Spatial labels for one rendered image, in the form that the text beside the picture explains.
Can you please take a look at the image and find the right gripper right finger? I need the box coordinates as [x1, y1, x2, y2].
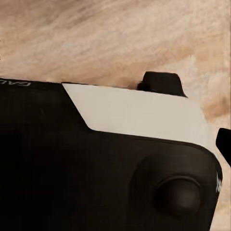
[216, 128, 231, 167]

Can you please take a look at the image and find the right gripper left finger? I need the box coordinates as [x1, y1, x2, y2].
[0, 128, 25, 185]

